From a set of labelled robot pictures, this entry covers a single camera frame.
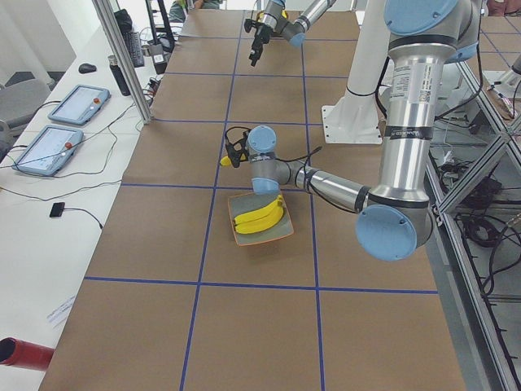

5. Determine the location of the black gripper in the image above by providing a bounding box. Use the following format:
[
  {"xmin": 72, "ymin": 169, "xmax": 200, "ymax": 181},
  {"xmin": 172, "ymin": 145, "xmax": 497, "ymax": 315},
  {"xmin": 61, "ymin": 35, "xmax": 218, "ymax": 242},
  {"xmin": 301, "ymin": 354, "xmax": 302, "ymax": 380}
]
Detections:
[{"xmin": 248, "ymin": 22, "xmax": 272, "ymax": 67}]

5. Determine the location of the yellow banana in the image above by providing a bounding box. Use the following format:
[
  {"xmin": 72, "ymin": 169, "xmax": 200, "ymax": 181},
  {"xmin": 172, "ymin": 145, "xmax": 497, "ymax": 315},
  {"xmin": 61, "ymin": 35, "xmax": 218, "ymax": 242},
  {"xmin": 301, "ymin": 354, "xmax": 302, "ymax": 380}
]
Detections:
[
  {"xmin": 234, "ymin": 195, "xmax": 282, "ymax": 226},
  {"xmin": 220, "ymin": 154, "xmax": 247, "ymax": 168},
  {"xmin": 235, "ymin": 207, "xmax": 284, "ymax": 235}
]

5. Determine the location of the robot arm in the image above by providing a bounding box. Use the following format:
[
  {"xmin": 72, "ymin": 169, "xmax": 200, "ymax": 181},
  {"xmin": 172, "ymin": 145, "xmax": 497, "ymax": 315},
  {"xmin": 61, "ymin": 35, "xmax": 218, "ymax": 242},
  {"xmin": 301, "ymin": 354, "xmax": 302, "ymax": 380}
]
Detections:
[
  {"xmin": 243, "ymin": 0, "xmax": 336, "ymax": 67},
  {"xmin": 246, "ymin": 1, "xmax": 482, "ymax": 261}
]

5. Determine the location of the grey square plate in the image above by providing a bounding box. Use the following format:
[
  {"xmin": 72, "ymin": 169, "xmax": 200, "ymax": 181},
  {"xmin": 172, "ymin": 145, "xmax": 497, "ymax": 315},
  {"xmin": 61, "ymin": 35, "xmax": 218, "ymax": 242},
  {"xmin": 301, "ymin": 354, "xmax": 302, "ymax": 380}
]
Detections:
[{"xmin": 228, "ymin": 191, "xmax": 294, "ymax": 246}]

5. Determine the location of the dark grey bottle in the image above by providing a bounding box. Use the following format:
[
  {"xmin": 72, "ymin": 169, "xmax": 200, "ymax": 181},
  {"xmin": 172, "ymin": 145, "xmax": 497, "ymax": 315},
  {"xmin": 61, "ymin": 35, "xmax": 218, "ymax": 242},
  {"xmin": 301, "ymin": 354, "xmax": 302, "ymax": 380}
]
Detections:
[{"xmin": 107, "ymin": 55, "xmax": 130, "ymax": 96}]

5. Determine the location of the black computer mouse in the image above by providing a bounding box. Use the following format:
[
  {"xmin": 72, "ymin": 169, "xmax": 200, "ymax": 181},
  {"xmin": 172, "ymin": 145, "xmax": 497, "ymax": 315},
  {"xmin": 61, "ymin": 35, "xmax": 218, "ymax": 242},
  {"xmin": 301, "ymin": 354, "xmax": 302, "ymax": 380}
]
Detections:
[{"xmin": 78, "ymin": 63, "xmax": 97, "ymax": 74}]

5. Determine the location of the teach pendant upper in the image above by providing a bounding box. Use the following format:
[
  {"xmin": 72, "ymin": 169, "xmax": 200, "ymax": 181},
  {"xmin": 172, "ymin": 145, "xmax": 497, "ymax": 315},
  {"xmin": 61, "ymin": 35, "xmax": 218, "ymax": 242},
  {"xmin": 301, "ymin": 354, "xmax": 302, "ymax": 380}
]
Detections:
[{"xmin": 47, "ymin": 85, "xmax": 111, "ymax": 126}]

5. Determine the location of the teach pendant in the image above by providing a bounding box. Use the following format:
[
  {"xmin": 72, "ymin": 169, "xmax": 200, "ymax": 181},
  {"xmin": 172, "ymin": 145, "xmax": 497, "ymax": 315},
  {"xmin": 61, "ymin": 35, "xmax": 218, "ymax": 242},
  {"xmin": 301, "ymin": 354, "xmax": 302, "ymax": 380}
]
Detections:
[
  {"xmin": 12, "ymin": 125, "xmax": 84, "ymax": 177},
  {"xmin": 47, "ymin": 85, "xmax": 111, "ymax": 126}
]

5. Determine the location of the teach pendant lower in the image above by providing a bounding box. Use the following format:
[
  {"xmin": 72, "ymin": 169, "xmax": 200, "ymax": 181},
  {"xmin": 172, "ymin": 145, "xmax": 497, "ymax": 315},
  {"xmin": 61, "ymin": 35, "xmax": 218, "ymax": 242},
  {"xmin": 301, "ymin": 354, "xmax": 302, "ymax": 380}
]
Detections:
[{"xmin": 12, "ymin": 125, "xmax": 84, "ymax": 177}]

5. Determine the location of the red cylinder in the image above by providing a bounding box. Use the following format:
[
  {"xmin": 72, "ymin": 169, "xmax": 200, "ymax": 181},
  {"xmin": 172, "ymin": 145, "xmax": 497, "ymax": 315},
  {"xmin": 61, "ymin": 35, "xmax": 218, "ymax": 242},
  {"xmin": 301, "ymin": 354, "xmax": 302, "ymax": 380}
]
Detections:
[{"xmin": 1, "ymin": 337, "xmax": 55, "ymax": 371}]

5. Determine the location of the aluminium frame post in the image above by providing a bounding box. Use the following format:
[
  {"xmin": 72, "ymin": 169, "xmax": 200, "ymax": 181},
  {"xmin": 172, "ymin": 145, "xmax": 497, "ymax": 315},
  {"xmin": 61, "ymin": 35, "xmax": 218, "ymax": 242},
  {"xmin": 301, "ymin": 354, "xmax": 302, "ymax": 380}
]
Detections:
[{"xmin": 92, "ymin": 0, "xmax": 152, "ymax": 125}]

